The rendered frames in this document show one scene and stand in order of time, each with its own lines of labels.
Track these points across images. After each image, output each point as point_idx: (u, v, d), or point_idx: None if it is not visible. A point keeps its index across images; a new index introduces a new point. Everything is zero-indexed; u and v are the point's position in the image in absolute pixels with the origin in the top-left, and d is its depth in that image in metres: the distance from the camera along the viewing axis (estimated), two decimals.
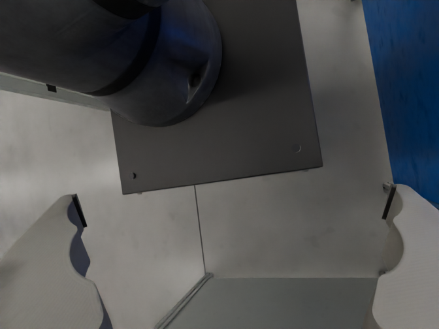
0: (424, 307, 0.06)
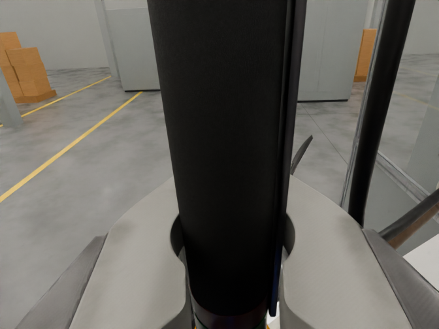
0: (321, 278, 0.07)
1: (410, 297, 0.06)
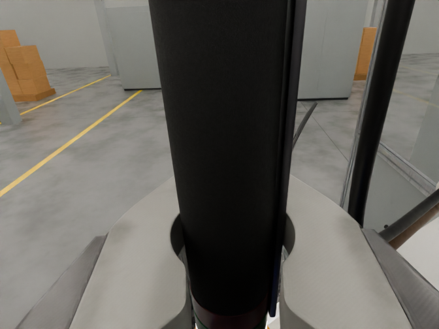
0: (321, 278, 0.07)
1: (410, 297, 0.06)
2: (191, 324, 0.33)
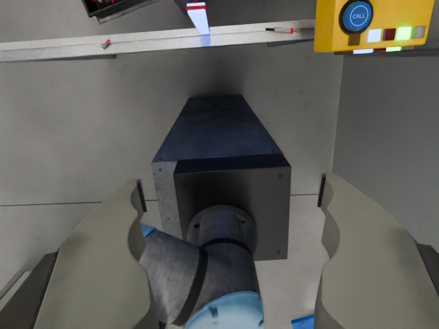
0: (363, 286, 0.07)
1: None
2: None
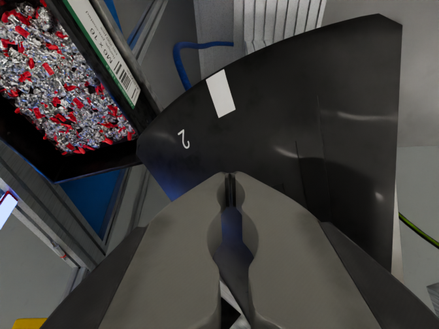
0: (286, 277, 0.07)
1: (368, 283, 0.07)
2: None
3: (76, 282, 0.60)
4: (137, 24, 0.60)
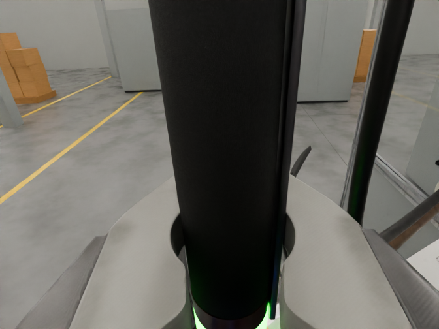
0: (321, 278, 0.07)
1: (410, 297, 0.06)
2: None
3: None
4: None
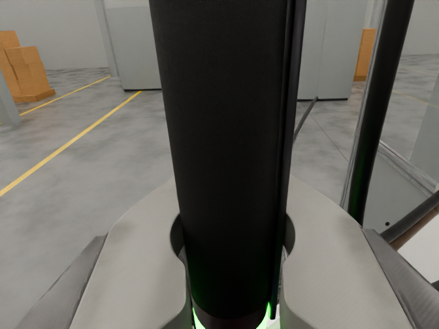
0: (321, 278, 0.07)
1: (410, 297, 0.06)
2: None
3: None
4: None
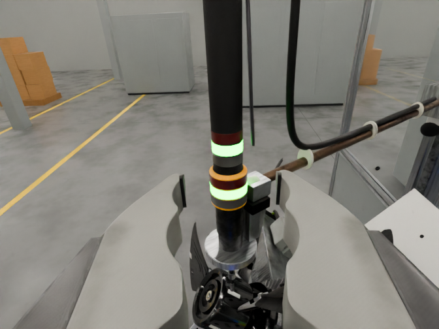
0: (325, 279, 0.07)
1: (415, 299, 0.06)
2: (215, 286, 0.56)
3: None
4: None
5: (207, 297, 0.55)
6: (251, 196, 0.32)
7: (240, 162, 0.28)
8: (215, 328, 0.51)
